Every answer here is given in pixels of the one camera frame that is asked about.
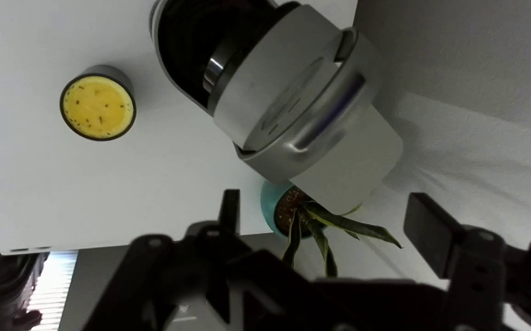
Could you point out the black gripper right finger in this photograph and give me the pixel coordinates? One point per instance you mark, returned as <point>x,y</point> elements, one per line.
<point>442,239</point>

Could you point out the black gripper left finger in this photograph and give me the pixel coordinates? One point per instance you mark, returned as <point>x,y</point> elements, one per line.
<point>229,211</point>

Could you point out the grey pod coffee maker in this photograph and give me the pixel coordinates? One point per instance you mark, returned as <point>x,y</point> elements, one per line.
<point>313,110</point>

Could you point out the green plant in teal pot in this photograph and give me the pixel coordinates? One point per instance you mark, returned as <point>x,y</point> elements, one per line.
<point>313,220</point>

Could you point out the yellow candle in dark jar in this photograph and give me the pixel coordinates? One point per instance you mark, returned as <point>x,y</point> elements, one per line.
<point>98,106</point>

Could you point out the white window blinds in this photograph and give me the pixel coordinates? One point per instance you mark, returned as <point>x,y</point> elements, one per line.
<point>54,286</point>

